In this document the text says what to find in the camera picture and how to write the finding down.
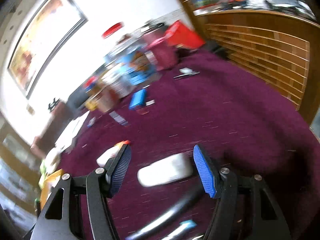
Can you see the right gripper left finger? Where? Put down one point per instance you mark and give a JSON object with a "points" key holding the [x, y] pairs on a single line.
{"points": [[76, 201]]}

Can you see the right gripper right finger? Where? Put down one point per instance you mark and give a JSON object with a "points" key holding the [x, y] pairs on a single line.
{"points": [[245, 207]]}

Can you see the white tube orange cap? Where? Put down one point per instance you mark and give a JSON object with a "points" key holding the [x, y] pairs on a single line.
{"points": [[111, 153]]}

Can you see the black marker blue cap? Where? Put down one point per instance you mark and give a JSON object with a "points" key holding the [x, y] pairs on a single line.
{"points": [[183, 204]]}

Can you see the white plastic bottle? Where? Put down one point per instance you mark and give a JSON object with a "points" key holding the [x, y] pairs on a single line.
{"points": [[165, 171]]}

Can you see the yellow gold tray box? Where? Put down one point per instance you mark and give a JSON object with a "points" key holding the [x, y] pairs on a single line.
{"points": [[49, 183]]}

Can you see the white papers stack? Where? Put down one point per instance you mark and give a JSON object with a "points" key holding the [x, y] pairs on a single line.
{"points": [[70, 132]]}

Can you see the brown armchair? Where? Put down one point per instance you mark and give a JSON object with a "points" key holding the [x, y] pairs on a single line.
{"points": [[60, 117]]}

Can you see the silver pen on cloth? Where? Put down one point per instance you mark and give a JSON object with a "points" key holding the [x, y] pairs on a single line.
{"points": [[119, 119]]}

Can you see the clear jar orange contents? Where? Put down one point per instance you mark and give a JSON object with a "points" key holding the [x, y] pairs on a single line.
{"points": [[106, 99]]}

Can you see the purple velvet table cloth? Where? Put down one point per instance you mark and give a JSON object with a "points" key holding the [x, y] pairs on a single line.
{"points": [[234, 116]]}

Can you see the blue battery pack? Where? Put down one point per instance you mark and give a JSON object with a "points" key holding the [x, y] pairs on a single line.
{"points": [[138, 99]]}

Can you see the white plastic jar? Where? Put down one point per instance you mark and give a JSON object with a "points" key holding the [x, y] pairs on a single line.
{"points": [[118, 82]]}

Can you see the nail clipper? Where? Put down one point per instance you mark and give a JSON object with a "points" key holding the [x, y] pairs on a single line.
{"points": [[185, 72]]}

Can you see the blue cartoon label jar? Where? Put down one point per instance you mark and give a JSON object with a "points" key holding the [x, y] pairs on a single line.
{"points": [[135, 65]]}

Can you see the wooden brick pattern counter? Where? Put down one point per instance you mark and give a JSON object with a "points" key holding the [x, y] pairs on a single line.
{"points": [[280, 49]]}

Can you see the pink knit sleeve flask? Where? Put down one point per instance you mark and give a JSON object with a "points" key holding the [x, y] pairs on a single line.
{"points": [[163, 53]]}

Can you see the red lid tall jar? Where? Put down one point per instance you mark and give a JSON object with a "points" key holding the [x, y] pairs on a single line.
{"points": [[112, 30]]}

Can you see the red box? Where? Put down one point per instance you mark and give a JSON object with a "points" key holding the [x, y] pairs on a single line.
{"points": [[179, 34]]}

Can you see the framed horse painting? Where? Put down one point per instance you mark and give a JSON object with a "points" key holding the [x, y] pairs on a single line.
{"points": [[52, 25]]}

